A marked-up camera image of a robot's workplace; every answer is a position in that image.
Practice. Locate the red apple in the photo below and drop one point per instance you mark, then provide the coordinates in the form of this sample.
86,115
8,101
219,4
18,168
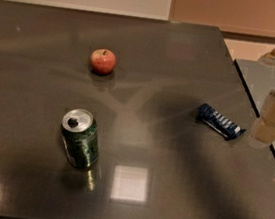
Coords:
103,61

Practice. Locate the grey side table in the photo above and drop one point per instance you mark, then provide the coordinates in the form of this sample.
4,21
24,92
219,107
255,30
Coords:
260,83

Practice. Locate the green soda can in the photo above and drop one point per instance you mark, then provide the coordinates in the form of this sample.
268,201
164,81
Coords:
79,133

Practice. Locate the blue rxbar wrapper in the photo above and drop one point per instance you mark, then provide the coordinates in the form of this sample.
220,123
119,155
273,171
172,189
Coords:
218,122

